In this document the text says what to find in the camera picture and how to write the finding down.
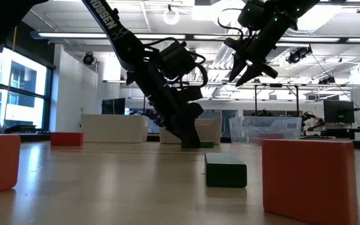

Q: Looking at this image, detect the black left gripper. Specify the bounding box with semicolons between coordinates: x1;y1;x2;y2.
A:
132;62;204;148

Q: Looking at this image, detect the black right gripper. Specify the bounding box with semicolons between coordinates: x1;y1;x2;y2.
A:
225;14;296;88

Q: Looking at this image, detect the green wooden block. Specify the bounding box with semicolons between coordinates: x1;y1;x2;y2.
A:
181;141;215;149
204;152;248;189

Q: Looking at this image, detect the grey plastic bin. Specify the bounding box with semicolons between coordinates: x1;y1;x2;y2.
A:
158;116;223;145

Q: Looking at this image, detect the clear plastic bin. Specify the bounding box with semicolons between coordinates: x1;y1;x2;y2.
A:
229;116;303;144

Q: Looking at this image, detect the white plastic bin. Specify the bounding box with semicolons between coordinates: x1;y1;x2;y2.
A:
80;114;150;144

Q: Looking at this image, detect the black monitor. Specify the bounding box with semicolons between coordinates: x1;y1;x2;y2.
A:
322;99;355;125
101;97;126;116

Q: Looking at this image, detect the large window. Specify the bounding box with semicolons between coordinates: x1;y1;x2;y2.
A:
0;46;55;134

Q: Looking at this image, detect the black background metal frame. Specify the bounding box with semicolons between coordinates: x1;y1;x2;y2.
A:
254;82;300;118

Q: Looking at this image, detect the black ceiling camera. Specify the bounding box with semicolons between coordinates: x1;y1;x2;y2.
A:
82;51;95;66
285;46;313;65

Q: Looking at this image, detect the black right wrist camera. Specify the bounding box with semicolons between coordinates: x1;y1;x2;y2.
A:
237;0;267;31

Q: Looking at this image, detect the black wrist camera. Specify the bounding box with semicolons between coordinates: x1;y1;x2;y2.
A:
237;0;267;31
158;39;199;81

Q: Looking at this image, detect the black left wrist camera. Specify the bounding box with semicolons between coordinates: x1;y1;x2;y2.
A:
158;39;199;81

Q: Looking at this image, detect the white ring lamp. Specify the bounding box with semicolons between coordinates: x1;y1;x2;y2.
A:
162;6;181;26

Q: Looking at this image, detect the black aluminium table frame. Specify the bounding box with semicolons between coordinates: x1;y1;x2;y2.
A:
0;132;360;153

